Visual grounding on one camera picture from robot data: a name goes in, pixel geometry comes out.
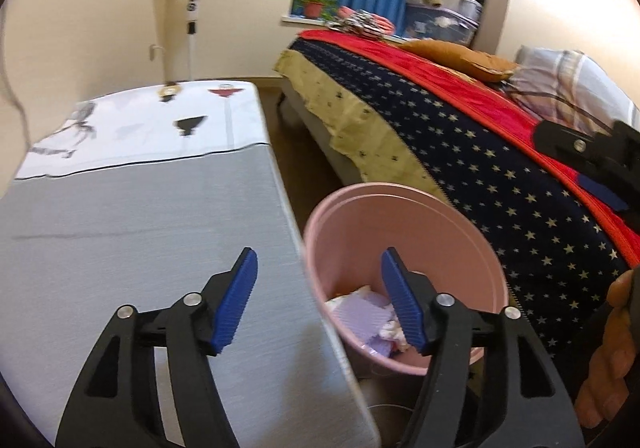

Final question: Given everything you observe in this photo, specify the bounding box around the white paper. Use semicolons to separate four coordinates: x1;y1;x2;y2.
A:
377;310;418;354

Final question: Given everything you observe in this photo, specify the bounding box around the plaid pillow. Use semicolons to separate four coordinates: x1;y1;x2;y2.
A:
502;45;640;136

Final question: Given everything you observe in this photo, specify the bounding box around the yellow bed skirt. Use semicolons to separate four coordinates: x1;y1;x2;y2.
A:
274;49;443;189

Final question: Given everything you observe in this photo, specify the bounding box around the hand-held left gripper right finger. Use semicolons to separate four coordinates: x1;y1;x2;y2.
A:
381;248;586;448

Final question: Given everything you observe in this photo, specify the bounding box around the white window sill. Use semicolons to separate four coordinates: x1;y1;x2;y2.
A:
281;13;341;25

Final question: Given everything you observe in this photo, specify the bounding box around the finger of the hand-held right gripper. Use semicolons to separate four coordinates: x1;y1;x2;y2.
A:
534;120;640;215

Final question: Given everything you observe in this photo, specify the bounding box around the pink folded cloth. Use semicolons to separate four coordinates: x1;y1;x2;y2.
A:
337;5;396;34

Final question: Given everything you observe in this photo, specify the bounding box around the navy star-print mattress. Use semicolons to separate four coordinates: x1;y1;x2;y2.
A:
287;38;636;356

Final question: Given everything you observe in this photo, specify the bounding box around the grey covered folding table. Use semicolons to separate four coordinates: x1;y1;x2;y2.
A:
0;79;381;448

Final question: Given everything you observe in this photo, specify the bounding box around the pink plastic bin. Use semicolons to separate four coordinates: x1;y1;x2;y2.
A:
303;183;510;376

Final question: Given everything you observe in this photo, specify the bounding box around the brown pillow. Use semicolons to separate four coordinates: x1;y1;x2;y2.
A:
400;39;521;83

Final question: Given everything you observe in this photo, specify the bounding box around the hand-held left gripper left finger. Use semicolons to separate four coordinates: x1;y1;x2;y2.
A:
55;248;259;448

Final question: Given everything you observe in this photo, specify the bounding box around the clear plastic storage box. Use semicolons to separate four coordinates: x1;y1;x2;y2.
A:
404;3;483;46

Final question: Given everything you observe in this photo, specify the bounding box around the person's right hand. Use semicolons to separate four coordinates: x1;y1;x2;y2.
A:
574;269;640;429

